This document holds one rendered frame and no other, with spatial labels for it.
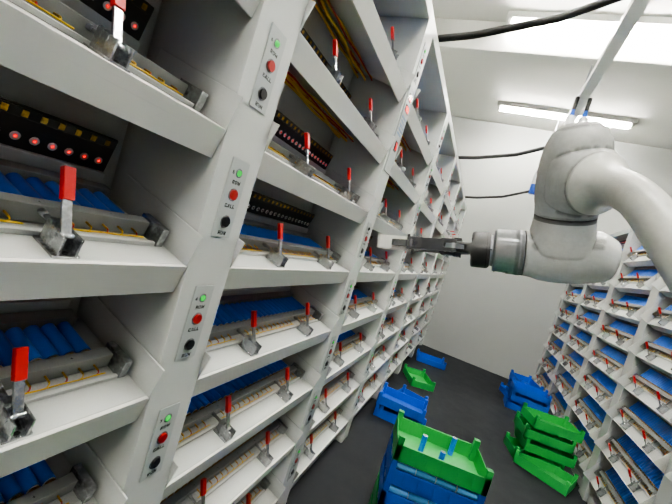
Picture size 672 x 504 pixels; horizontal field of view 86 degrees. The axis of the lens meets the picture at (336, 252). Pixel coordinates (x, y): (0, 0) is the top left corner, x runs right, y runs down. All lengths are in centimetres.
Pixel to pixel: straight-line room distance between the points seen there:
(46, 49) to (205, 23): 29
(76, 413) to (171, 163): 35
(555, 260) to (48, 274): 74
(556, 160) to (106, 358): 77
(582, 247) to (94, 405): 79
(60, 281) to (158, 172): 23
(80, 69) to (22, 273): 20
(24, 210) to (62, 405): 24
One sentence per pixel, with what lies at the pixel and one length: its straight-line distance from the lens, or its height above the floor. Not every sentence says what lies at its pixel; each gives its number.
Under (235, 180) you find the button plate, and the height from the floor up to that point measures 107.
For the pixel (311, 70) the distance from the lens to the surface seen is 73.
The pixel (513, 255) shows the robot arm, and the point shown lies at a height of 110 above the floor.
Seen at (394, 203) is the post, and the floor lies 127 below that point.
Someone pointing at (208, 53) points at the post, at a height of 124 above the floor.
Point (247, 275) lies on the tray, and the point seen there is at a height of 92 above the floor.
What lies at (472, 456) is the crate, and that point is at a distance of 155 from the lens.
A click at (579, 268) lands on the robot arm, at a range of 77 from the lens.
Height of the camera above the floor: 104
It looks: 3 degrees down
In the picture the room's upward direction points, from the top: 17 degrees clockwise
